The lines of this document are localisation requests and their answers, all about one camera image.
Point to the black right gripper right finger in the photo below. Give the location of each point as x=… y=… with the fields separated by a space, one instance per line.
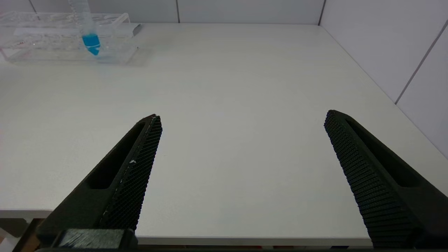
x=381 y=189

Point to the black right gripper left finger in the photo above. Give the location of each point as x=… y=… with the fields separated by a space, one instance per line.
x=119 y=189

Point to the clear acrylic test tube rack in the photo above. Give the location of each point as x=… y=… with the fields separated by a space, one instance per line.
x=115 y=42

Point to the test tube with blue pigment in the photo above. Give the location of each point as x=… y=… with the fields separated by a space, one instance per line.
x=91 y=41

